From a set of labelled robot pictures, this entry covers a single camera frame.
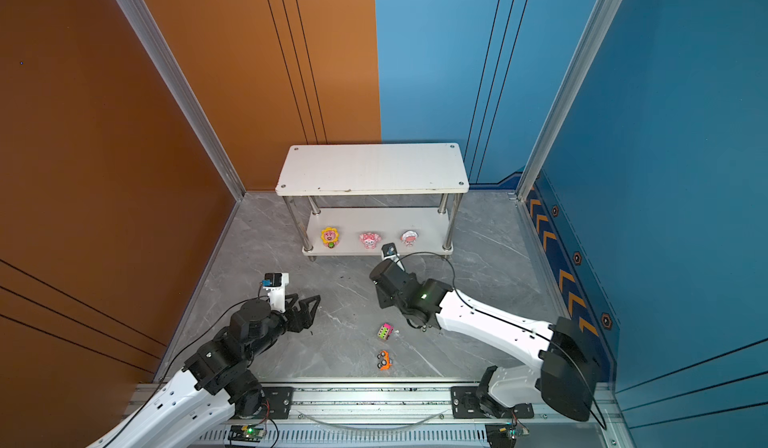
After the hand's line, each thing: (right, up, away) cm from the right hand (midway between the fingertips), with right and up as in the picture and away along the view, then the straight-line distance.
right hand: (382, 284), depth 80 cm
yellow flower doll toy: (-17, +12, +14) cm, 25 cm away
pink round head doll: (+8, +12, +13) cm, 19 cm away
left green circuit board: (-33, -34, -9) cm, 48 cm away
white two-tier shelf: (-14, +26, +40) cm, 49 cm away
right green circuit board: (+29, -34, -9) cm, 45 cm away
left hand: (-19, -2, -2) cm, 19 cm away
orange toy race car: (+1, -20, -2) cm, 20 cm away
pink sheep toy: (-5, +11, +12) cm, 17 cm away
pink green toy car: (0, -14, +3) cm, 14 cm away
